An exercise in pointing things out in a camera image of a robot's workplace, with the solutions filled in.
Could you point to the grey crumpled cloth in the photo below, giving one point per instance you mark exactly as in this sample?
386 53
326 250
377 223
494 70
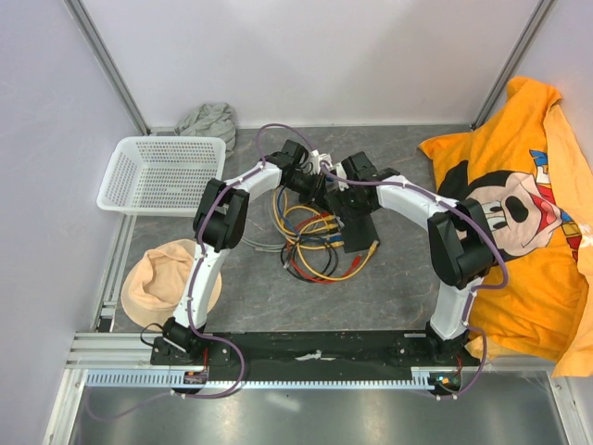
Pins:
210 120

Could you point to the beige bucket hat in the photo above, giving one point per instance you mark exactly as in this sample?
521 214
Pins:
156 284

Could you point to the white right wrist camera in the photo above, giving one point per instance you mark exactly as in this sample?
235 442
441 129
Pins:
340 172

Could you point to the white perforated plastic basket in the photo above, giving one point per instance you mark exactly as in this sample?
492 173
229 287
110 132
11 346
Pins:
161 176

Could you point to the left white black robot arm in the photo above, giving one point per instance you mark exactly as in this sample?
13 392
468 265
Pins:
219 226

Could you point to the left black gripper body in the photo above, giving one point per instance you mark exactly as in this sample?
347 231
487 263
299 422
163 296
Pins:
303 185

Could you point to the grey slotted cable duct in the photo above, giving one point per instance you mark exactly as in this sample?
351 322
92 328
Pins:
137 378

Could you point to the orange cartoon print shirt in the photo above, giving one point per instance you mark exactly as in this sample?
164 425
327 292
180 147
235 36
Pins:
533 182

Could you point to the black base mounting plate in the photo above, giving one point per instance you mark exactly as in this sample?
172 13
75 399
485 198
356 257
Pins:
342 353

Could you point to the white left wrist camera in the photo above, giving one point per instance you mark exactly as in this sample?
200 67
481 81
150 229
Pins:
319 162

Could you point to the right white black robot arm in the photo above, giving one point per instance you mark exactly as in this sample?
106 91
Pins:
462 248

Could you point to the aluminium frame post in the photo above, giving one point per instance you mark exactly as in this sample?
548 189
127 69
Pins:
99 48
524 41

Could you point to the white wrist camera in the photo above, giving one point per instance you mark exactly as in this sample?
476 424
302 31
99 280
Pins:
319 162
340 172

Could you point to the black network switch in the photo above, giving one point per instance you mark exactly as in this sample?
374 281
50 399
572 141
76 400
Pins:
358 231

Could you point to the left aluminium frame post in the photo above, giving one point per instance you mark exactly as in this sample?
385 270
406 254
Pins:
99 48

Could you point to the right aluminium frame post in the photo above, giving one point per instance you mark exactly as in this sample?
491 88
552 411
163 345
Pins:
524 41

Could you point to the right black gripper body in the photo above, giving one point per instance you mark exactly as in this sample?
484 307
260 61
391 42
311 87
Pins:
350 199

